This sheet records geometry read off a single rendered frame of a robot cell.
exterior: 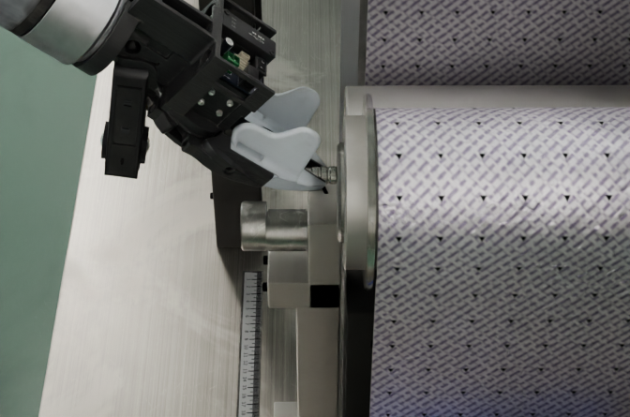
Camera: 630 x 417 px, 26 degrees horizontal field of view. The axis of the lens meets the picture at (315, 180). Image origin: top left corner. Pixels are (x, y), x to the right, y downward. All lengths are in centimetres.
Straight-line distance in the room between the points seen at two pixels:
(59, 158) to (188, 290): 152
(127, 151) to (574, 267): 33
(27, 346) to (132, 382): 124
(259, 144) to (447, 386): 26
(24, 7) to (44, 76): 223
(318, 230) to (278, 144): 11
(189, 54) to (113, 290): 54
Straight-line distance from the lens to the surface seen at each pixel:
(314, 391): 123
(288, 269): 112
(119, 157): 101
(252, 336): 138
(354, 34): 137
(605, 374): 111
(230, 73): 94
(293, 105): 101
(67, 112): 303
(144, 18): 92
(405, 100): 112
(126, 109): 97
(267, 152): 99
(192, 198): 152
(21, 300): 266
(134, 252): 147
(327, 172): 103
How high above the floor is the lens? 197
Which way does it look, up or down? 44 degrees down
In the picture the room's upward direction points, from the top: straight up
